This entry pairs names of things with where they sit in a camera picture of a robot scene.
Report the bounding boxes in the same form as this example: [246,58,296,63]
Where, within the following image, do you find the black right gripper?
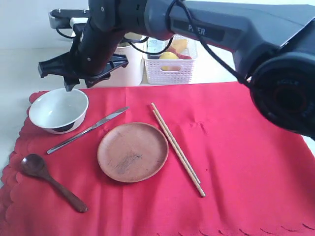
[37,23,128,92]

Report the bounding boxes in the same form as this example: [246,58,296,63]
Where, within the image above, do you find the white ceramic bowl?
[29,88,89,134]

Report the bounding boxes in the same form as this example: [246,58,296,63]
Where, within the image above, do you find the white milk carton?
[147,38,165,59]

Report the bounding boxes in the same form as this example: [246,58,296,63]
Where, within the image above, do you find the wooden chopstick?
[151,102,201,184]
[153,111,206,197]

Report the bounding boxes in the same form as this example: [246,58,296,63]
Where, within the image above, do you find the yellow lemon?
[159,52,180,71]

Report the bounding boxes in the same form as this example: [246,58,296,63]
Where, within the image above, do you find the dark wooden spoon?
[21,154,88,213]

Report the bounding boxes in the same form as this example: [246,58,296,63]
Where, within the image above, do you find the brown wooden plate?
[97,122,169,183]

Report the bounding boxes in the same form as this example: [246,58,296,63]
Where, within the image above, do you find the red sausage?
[173,50,192,59]

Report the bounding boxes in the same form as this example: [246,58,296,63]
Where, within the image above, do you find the yellow cheese wedge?
[169,39,188,54]

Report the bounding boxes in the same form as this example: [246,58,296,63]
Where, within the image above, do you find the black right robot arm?
[38,0,315,138]

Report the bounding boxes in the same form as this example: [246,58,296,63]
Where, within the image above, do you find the cream plastic bin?
[94,42,144,88]

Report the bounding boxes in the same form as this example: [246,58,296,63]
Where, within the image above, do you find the silver table knife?
[46,106,129,154]

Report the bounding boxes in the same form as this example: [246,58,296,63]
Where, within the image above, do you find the white perforated plastic basket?
[143,35,198,85]

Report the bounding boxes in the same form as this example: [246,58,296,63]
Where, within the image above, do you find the red tablecloth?
[0,82,315,236]

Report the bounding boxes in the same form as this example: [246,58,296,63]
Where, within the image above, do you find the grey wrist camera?
[48,9,90,29]

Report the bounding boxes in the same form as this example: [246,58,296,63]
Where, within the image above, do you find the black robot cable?
[55,0,254,89]

